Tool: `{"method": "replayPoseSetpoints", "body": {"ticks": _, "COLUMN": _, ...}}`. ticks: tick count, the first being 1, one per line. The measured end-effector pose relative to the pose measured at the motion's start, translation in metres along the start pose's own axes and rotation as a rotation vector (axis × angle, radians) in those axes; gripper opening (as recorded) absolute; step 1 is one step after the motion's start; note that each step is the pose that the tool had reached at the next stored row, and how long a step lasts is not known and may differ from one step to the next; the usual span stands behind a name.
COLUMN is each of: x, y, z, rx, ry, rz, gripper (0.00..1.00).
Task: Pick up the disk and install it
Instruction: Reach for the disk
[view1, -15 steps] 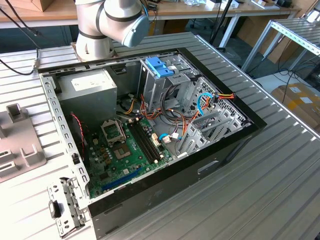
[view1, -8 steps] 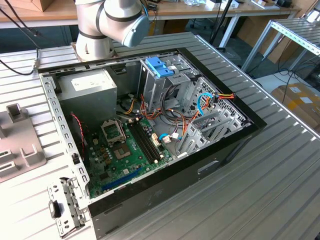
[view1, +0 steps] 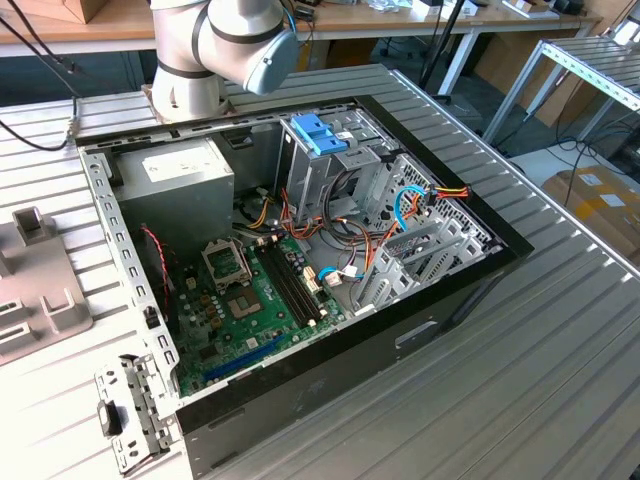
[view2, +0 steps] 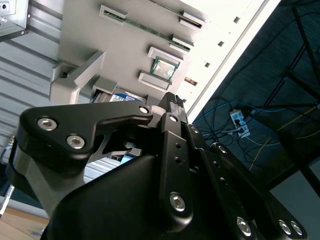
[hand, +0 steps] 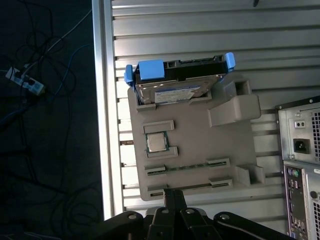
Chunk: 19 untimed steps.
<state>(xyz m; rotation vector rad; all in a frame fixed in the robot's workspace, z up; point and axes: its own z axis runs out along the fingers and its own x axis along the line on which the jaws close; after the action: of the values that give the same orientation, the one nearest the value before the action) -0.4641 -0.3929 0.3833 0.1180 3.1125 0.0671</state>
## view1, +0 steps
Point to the perforated metal disk bay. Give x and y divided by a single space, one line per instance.
390 280

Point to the blue expansion slot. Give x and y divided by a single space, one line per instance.
245 357

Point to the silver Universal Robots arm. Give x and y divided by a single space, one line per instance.
225 40

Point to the black RAM slot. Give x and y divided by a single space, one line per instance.
297 280
285 287

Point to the grey parts rack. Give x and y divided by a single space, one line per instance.
35 280

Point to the tall metal drive cage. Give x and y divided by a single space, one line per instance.
305 185

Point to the black tripod stand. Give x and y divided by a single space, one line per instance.
440 40

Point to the grey Dell power supply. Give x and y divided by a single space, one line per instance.
170 195

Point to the CPU socket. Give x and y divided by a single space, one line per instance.
242 302

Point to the green motherboard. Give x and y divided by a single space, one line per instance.
240 335

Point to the long wooden desk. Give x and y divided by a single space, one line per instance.
100 27

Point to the small cardboard box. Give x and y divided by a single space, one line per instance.
75 7

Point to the black case fan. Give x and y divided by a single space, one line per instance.
150 265

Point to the open black PC case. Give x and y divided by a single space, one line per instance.
350 360

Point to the empty blue disk carrier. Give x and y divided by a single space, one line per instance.
320 135

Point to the large cardboard box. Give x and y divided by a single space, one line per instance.
600 200

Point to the black slot cover latch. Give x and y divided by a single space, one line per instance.
109 417

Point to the brown cardboard sheet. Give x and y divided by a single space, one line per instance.
525 65

